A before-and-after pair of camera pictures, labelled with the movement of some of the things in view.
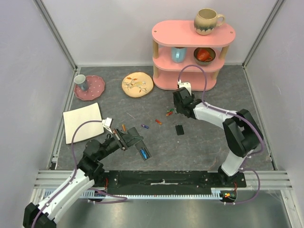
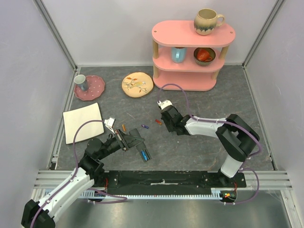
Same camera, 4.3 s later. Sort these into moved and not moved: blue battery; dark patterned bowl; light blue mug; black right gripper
Moved: black right gripper
Not moved: dark patterned bowl; light blue mug; blue battery
